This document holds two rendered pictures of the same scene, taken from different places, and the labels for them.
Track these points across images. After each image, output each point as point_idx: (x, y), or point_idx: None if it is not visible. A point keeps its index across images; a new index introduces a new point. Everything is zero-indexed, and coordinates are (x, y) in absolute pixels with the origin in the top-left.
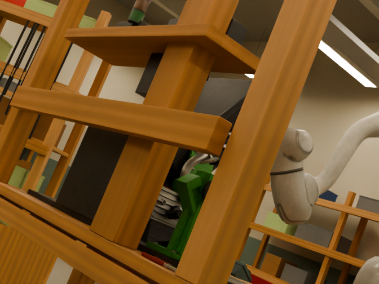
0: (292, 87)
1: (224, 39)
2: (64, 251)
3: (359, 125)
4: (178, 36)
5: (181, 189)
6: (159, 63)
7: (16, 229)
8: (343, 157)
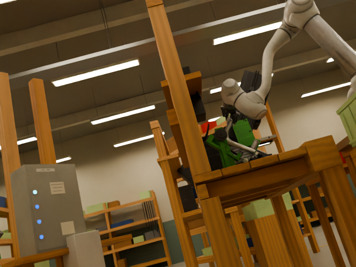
0: (177, 76)
1: None
2: (200, 204)
3: (265, 50)
4: (164, 94)
5: (209, 144)
6: None
7: (202, 211)
8: (265, 70)
